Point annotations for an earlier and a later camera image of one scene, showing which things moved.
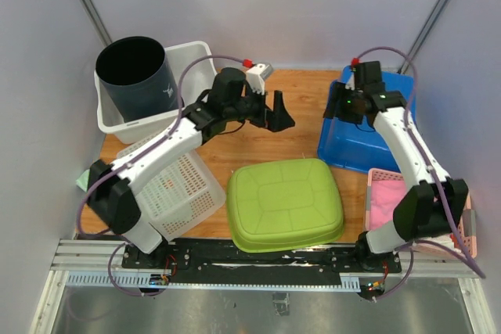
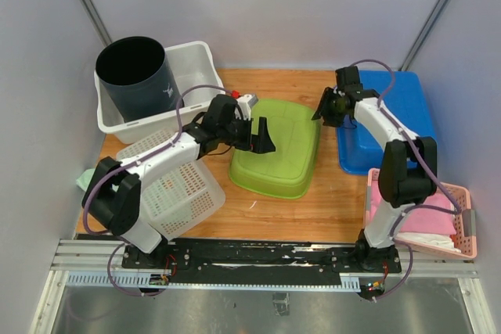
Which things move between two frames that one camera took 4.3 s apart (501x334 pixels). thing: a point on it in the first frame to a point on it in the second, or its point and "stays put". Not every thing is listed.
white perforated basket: x=182 y=197 stays put
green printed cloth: x=82 y=181 stays put
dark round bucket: x=137 y=78 stays put
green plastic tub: x=283 y=205 to x=286 y=171
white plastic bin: x=192 y=66 stays put
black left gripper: x=278 y=120 to x=258 y=143
